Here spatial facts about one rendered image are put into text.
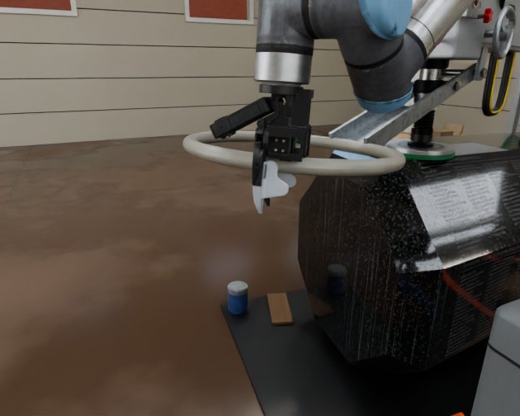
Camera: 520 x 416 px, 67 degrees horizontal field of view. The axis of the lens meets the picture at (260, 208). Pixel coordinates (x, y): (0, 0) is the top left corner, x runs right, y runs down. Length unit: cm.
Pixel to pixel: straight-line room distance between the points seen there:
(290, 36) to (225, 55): 693
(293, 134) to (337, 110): 814
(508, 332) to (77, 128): 687
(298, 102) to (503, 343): 44
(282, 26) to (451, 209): 88
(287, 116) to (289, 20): 14
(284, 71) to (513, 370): 51
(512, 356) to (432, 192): 77
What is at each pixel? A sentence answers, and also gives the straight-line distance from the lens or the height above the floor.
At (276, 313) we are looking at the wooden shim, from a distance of 195.
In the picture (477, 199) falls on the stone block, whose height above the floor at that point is 75.
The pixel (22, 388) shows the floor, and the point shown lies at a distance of 186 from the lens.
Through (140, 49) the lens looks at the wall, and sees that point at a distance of 717.
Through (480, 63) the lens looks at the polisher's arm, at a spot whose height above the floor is 116.
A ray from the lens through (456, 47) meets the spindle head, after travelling 130.
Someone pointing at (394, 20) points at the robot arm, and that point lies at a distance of 57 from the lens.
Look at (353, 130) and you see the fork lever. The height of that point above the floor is 98.
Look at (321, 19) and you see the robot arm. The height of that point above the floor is 121.
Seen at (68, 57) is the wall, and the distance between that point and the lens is 707.
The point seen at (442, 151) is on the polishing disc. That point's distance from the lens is 137.
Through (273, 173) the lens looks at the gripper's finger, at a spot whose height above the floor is 98.
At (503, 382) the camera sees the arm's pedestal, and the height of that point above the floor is 75.
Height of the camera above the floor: 115
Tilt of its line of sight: 20 degrees down
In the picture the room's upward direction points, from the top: straight up
